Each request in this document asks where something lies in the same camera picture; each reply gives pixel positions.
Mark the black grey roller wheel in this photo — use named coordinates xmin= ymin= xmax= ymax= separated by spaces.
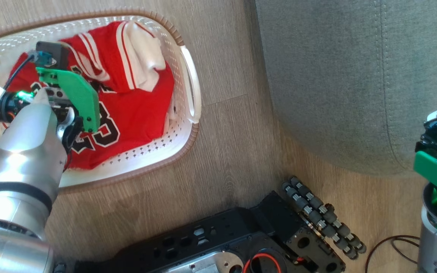
xmin=281 ymin=176 xmax=367 ymax=260

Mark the red ring on base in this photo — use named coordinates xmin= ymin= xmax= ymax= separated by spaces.
xmin=242 ymin=253 xmax=282 ymax=273

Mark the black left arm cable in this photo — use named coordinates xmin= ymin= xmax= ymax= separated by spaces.
xmin=0 ymin=53 xmax=38 ymax=140

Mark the white plastic laundry basket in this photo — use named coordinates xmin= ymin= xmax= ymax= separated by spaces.
xmin=0 ymin=10 xmax=202 ymax=194

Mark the red white basketball jersey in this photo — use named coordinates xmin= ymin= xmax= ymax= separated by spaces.
xmin=5 ymin=20 xmax=176 ymax=171

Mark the thin black floor cable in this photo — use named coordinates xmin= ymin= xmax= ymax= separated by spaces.
xmin=365 ymin=235 xmax=420 ymax=273

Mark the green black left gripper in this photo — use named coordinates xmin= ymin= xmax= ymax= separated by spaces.
xmin=31 ymin=66 xmax=101 ymax=153

